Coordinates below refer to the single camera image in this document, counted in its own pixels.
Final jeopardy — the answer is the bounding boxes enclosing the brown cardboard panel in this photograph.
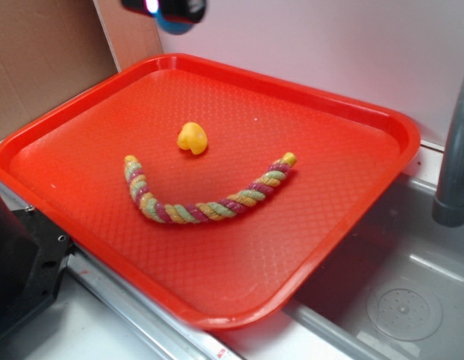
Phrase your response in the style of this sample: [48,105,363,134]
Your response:
[0,1,162,141]

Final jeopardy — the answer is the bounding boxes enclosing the red plastic tray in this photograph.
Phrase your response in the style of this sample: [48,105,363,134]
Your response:
[0,54,420,330]

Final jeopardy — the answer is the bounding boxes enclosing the grey faucet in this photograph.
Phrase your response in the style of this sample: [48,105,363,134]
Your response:
[432,78,464,227]

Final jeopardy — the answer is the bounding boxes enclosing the blue crocheted ball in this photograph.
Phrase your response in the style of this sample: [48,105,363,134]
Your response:
[155,13,194,35]

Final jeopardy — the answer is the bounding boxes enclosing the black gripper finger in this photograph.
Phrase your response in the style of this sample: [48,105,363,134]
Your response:
[121,0,206,23]

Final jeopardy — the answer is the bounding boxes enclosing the yellow rubber duck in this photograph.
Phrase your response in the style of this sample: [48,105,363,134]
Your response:
[176,122,208,155]

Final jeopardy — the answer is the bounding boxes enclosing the grey toy sink basin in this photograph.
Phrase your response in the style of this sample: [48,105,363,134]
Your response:
[220,175,464,359]

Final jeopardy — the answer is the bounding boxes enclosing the multicolour twisted rope toy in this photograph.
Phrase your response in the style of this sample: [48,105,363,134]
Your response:
[124,152,297,225]

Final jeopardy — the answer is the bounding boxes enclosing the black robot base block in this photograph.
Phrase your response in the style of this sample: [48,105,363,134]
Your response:
[0,196,71,341]

